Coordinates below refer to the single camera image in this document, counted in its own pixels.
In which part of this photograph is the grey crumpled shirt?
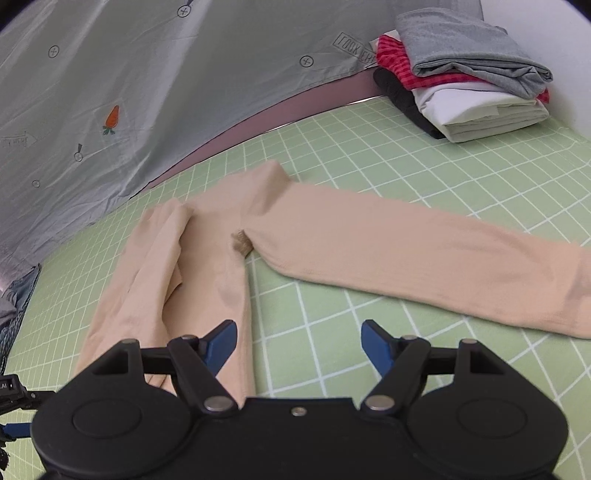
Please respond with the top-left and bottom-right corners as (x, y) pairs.
(0, 290), (21, 326)

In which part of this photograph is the beige long-sleeve sweater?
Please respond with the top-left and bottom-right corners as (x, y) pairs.
(76, 159), (591, 408)

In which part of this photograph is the red striped folded garment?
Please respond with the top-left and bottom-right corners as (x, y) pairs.
(375, 34), (551, 105)

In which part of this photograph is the black folded garment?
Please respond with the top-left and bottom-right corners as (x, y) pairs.
(373, 68), (448, 140)

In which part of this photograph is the grey folded garment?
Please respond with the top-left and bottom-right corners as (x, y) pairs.
(396, 7), (554, 100)

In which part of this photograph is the blue denim garment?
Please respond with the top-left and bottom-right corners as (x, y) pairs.
(0, 263), (42, 366)

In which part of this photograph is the green grid mat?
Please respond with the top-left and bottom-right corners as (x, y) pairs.
(0, 95), (591, 480)

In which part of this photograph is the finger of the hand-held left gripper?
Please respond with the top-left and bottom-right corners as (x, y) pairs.
(0, 421), (34, 441)

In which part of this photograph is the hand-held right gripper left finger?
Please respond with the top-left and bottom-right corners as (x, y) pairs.
(90, 319), (239, 414)

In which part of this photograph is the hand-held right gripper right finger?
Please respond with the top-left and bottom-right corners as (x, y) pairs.
(361, 319), (508, 414)

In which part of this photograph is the white folded garment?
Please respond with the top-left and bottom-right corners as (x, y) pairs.
(369, 28), (550, 143)

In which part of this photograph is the grey carrot print bedsheet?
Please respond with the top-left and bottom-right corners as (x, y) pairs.
(0, 0), (484, 274)

